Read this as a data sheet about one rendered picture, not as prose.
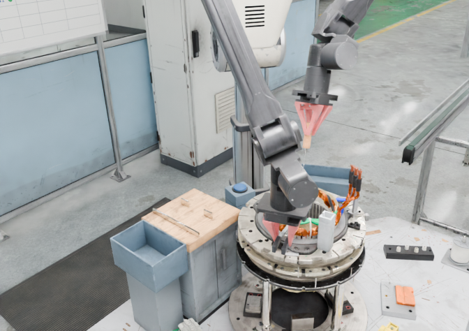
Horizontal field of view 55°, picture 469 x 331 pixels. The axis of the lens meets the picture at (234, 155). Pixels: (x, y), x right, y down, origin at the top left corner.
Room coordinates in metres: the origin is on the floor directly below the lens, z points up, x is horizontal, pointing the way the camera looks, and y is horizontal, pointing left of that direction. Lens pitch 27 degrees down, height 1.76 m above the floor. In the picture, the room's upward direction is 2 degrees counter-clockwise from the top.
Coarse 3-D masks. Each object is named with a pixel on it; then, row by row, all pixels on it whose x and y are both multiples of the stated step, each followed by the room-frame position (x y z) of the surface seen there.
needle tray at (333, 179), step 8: (304, 168) 1.30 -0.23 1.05; (312, 168) 1.29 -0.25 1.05; (320, 168) 1.28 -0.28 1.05; (328, 168) 1.28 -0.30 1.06; (336, 168) 1.27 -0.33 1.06; (344, 168) 1.26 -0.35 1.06; (312, 176) 1.29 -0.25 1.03; (320, 176) 1.28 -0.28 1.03; (328, 176) 1.28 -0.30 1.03; (336, 176) 1.27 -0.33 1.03; (344, 176) 1.26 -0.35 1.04; (320, 184) 1.18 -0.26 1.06; (328, 184) 1.17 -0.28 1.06; (336, 184) 1.17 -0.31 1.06; (344, 184) 1.16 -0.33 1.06; (336, 192) 1.17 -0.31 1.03; (344, 192) 1.16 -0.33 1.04
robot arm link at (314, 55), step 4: (312, 44) 1.03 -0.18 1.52; (316, 44) 1.01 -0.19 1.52; (320, 44) 1.00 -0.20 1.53; (324, 44) 0.98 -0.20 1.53; (312, 48) 1.01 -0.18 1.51; (316, 48) 1.00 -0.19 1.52; (320, 48) 0.99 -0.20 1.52; (308, 52) 1.02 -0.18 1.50; (312, 52) 1.00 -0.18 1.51; (316, 52) 0.99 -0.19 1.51; (320, 52) 0.99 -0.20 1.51; (308, 56) 1.01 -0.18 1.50; (312, 56) 1.00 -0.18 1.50; (316, 56) 0.99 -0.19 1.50; (308, 60) 1.00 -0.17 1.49; (312, 60) 0.99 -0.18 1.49; (316, 60) 0.99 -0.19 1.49; (308, 64) 1.00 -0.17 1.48; (312, 64) 0.99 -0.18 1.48; (316, 64) 0.98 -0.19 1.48; (320, 64) 0.98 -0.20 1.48
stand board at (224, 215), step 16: (192, 192) 1.14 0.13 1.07; (160, 208) 1.06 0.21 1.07; (176, 208) 1.06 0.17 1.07; (192, 208) 1.06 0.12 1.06; (208, 208) 1.05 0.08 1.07; (224, 208) 1.05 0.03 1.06; (160, 224) 0.98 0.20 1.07; (192, 224) 0.98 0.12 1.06; (208, 224) 0.98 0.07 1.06; (224, 224) 0.99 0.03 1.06; (192, 240) 0.91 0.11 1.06
